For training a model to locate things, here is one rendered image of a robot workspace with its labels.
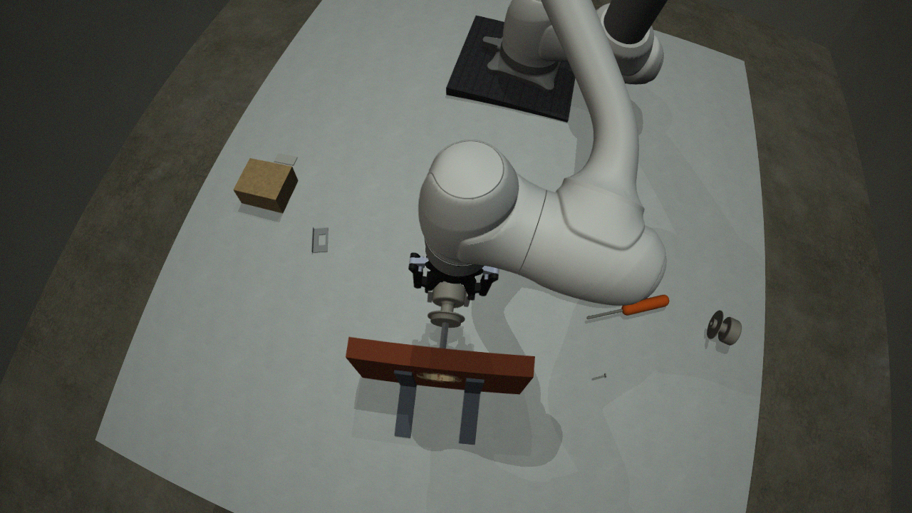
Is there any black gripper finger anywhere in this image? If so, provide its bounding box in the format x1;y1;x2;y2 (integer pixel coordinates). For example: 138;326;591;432
408;252;443;303
461;266;499;307

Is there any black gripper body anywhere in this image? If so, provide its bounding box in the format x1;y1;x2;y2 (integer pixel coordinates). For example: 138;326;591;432
425;261;484;284

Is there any brown wooden door slab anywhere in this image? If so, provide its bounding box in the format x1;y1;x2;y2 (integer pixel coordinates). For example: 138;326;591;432
346;337;535;395

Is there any brown rectangular box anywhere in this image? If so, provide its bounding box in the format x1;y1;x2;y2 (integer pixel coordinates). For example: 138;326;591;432
233;158;298;213

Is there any orange-handled screwdriver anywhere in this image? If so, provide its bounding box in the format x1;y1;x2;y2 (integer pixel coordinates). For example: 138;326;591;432
587;295;669;319

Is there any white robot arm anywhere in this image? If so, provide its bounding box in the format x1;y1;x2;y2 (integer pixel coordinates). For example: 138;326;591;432
418;0;667;306

